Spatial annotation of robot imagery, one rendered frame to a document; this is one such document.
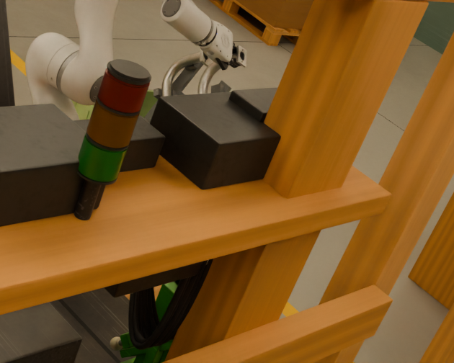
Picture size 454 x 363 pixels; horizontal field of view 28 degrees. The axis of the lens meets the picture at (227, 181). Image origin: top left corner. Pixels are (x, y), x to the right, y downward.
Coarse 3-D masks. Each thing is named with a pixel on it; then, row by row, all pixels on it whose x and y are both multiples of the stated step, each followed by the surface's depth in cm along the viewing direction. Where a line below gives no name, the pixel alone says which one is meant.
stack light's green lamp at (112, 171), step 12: (84, 144) 101; (84, 156) 101; (96, 156) 100; (108, 156) 100; (120, 156) 101; (84, 168) 101; (96, 168) 101; (108, 168) 101; (120, 168) 103; (96, 180) 101; (108, 180) 102
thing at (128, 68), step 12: (120, 60) 99; (108, 72) 97; (120, 72) 96; (132, 72) 97; (144, 72) 98; (108, 84) 97; (120, 84) 96; (132, 84) 96; (144, 84) 97; (108, 96) 97; (120, 96) 96; (132, 96) 97; (144, 96) 98; (108, 108) 97; (120, 108) 97; (132, 108) 98
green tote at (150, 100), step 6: (150, 90) 297; (150, 96) 298; (144, 102) 298; (150, 102) 299; (78, 108) 279; (84, 108) 275; (90, 108) 271; (144, 108) 299; (150, 108) 301; (78, 114) 279; (84, 114) 275; (90, 114) 272; (144, 114) 301
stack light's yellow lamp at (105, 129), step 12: (96, 108) 99; (96, 120) 99; (108, 120) 98; (120, 120) 98; (132, 120) 99; (96, 132) 99; (108, 132) 98; (120, 132) 99; (132, 132) 100; (96, 144) 99; (108, 144) 99; (120, 144) 100
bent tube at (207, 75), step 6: (240, 48) 265; (234, 54) 265; (240, 54) 267; (240, 60) 264; (210, 66) 270; (216, 66) 269; (204, 72) 271; (210, 72) 270; (204, 78) 270; (210, 78) 271; (198, 84) 271; (204, 84) 270; (198, 90) 270; (204, 90) 269
